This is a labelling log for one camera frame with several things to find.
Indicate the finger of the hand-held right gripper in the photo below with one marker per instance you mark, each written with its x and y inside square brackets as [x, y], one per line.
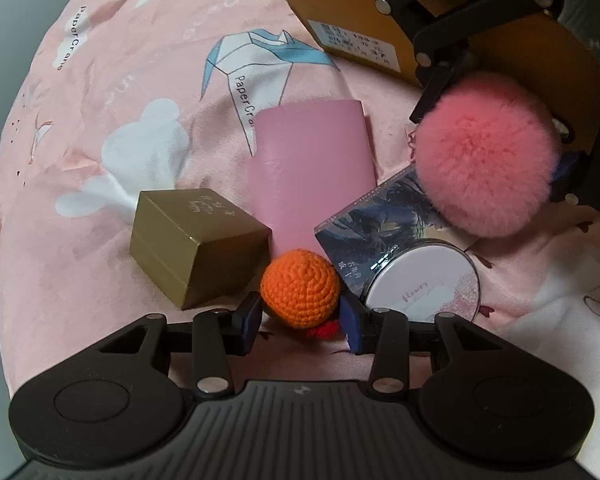
[430, 95]
[564, 162]

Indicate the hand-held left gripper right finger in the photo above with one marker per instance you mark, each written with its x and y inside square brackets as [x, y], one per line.
[352, 327]

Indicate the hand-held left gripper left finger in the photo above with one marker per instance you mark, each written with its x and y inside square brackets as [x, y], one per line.
[252, 317]

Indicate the orange crochet ball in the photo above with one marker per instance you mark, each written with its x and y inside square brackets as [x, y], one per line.
[300, 290]

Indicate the pink fluffy pompom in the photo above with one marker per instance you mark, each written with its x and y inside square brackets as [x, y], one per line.
[485, 155]

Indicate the gold gift box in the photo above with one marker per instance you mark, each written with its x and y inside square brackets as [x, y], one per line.
[195, 240]

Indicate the pink leather wallet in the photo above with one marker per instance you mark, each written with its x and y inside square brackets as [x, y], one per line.
[310, 170]

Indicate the red crochet piece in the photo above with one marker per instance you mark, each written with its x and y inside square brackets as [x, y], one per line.
[325, 331]

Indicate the round white compact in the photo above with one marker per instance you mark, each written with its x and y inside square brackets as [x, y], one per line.
[420, 285]

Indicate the pink printed blanket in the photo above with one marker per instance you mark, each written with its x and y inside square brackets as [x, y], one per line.
[105, 85]

